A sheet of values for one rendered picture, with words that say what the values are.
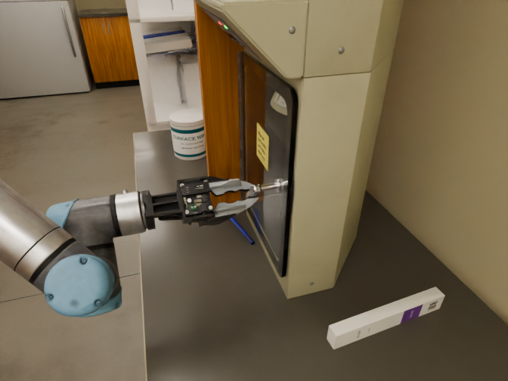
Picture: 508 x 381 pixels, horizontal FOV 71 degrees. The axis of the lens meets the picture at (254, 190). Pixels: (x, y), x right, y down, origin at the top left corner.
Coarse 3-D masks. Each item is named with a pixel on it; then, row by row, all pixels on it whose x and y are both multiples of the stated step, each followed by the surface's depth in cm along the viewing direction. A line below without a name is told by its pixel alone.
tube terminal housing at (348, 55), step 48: (336, 0) 47; (384, 0) 49; (336, 48) 50; (384, 48) 59; (336, 96) 54; (384, 96) 73; (336, 144) 59; (336, 192) 65; (336, 240) 71; (288, 288) 75
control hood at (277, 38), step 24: (216, 0) 47; (240, 0) 45; (264, 0) 45; (288, 0) 45; (240, 24) 45; (264, 24) 46; (288, 24) 47; (264, 48) 47; (288, 48) 48; (288, 72) 50
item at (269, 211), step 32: (256, 64) 67; (256, 96) 71; (288, 96) 55; (256, 128) 74; (288, 128) 57; (256, 160) 78; (288, 160) 59; (288, 192) 62; (256, 224) 87; (288, 224) 66
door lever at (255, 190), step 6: (276, 180) 66; (252, 186) 65; (258, 186) 65; (264, 186) 65; (270, 186) 65; (276, 186) 66; (246, 192) 70; (252, 192) 65; (258, 192) 65; (246, 198) 71
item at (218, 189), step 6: (234, 180) 65; (210, 186) 67; (216, 186) 66; (222, 186) 67; (228, 186) 68; (234, 186) 69; (240, 186) 69; (246, 186) 70; (216, 192) 68; (222, 192) 68; (234, 192) 70
